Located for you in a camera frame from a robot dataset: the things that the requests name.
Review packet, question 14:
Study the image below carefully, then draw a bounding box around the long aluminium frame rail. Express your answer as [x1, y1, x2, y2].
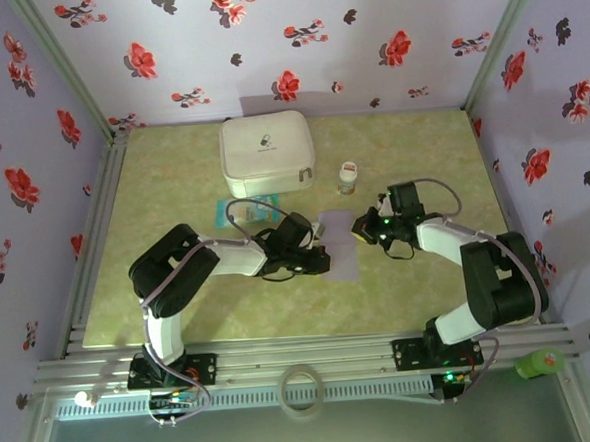
[31, 319, 583, 398]

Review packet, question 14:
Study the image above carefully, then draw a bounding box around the white slotted cable duct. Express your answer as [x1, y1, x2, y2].
[52, 375, 435, 423]

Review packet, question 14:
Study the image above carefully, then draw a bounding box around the small electronics board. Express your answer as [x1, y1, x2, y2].
[430, 367, 480, 405]
[145, 389, 201, 427]

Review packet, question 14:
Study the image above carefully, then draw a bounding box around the clear tape roll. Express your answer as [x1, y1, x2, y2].
[277, 364, 328, 424]

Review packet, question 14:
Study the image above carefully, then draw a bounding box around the aluminium corner post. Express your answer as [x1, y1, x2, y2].
[456, 0, 554, 112]
[8, 0, 121, 144]

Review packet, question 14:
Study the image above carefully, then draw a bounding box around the green plastic container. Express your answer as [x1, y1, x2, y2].
[513, 347, 567, 382]

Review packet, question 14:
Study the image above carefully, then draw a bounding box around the aluminium frame bar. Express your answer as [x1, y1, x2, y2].
[553, 362, 590, 442]
[4, 393, 59, 442]

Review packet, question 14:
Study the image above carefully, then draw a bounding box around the small white cap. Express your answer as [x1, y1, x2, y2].
[73, 389, 100, 409]

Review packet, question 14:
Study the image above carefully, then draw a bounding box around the white zipped medicine pouch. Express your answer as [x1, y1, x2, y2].
[216, 108, 318, 201]

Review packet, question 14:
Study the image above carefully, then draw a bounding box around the pale purple paper sheet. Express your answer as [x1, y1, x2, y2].
[316, 208, 361, 284]

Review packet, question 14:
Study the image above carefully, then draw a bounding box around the small white pill bottle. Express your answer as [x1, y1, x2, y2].
[334, 160, 361, 197]

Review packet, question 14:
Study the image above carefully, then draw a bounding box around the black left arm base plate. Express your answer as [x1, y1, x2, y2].
[125, 350, 220, 391]

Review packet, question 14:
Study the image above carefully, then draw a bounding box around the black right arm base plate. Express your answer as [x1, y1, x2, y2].
[390, 333, 485, 374]

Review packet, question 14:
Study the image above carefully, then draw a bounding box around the aluminium side rail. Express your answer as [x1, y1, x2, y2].
[463, 103, 568, 330]
[43, 129, 144, 360]

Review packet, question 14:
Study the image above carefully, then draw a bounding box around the teal plastic packet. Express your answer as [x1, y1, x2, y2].
[212, 194, 282, 231]

